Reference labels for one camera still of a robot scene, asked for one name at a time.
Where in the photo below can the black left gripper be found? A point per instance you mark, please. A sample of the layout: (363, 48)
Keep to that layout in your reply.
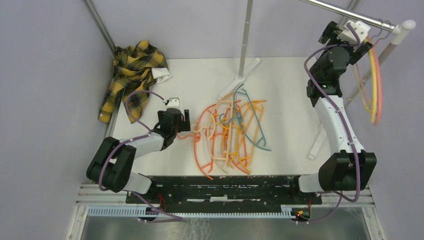
(184, 125)

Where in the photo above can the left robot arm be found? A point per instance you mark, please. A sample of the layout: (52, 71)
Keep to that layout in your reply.
(111, 166)

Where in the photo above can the white clothes rack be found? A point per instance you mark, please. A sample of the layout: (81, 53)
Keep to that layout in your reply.
(399, 32)

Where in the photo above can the teal hanger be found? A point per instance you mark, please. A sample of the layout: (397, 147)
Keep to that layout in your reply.
(261, 142)

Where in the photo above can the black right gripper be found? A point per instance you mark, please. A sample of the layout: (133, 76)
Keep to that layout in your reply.
(331, 32)

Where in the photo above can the yellow plaid shirt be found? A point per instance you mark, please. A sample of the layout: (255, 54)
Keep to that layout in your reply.
(132, 74)

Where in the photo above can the yellow hanger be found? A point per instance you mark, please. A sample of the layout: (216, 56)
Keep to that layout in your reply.
(373, 82)

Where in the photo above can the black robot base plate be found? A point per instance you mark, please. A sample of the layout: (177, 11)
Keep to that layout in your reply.
(240, 194)

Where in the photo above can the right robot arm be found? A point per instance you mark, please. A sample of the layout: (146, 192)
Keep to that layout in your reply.
(350, 166)

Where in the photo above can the beige hanger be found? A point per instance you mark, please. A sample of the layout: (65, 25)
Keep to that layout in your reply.
(213, 136)

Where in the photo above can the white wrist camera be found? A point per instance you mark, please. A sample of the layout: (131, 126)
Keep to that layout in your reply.
(354, 32)
(173, 102)

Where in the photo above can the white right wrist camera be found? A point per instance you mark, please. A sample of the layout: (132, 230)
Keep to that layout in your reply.
(354, 32)

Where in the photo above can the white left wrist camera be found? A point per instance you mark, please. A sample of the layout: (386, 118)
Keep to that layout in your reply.
(173, 102)

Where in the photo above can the amber hanger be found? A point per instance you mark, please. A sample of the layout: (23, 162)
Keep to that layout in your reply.
(243, 151)
(239, 137)

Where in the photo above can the white cable duct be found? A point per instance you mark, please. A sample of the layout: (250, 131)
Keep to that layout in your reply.
(146, 212)

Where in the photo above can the pink hanger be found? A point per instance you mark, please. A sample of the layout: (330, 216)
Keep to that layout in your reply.
(379, 86)

